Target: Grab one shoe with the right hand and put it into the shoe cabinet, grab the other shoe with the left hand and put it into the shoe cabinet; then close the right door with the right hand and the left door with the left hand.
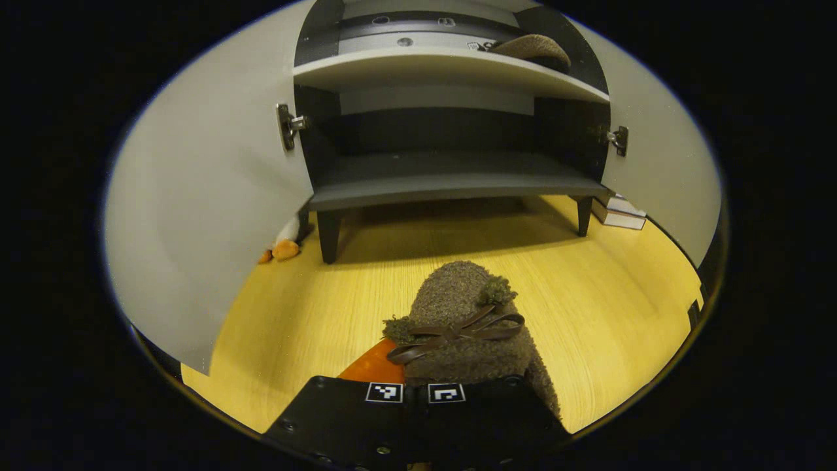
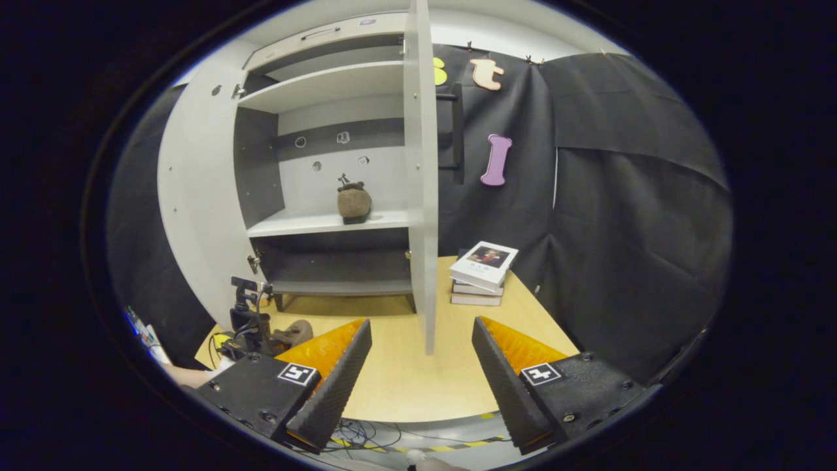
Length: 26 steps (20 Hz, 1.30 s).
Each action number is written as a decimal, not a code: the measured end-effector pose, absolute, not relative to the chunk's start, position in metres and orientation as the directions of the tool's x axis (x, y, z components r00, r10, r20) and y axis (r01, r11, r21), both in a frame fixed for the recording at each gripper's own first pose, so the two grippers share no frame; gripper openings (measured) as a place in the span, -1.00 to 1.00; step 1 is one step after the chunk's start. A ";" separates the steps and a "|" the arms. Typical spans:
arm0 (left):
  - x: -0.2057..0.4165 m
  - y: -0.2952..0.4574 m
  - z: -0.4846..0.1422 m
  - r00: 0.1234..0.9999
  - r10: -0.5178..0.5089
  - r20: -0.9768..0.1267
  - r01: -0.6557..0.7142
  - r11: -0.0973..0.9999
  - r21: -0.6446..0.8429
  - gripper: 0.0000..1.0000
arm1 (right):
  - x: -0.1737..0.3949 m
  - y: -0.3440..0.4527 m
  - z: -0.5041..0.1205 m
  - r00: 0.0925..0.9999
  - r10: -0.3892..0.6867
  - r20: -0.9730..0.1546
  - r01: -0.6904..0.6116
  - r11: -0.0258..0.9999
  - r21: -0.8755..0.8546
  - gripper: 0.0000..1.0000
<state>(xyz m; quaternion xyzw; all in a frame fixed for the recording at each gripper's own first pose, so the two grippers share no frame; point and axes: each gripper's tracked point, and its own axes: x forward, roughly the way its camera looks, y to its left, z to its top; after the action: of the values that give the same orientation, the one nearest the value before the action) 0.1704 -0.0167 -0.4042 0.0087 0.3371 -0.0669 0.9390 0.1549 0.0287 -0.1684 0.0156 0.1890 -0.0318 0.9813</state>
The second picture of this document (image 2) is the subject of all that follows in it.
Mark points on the white rounded object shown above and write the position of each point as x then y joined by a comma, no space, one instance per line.
428,462

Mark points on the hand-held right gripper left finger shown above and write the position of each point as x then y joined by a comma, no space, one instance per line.
337,386

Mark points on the black backdrop cloth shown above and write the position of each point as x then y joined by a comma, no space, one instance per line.
621,229

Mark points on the printed white paper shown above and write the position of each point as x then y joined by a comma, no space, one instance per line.
153,340

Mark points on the white grey shoe cabinet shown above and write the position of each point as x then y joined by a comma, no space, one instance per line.
327,222

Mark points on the white cabinet door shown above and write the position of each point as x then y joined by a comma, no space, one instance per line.
422,196
196,196

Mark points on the yellow black hazard tape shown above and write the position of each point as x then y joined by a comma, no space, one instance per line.
444,449

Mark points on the brown fuzzy shoe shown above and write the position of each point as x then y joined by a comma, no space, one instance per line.
353,203
294,332

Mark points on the thin grey book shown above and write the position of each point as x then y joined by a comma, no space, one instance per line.
474,290
474,300

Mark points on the grey cabinet drawer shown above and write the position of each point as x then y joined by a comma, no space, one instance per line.
294,42

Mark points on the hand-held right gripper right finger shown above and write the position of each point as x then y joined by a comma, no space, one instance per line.
503,386

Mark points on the white portrait cover book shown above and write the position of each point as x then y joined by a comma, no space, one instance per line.
484,261

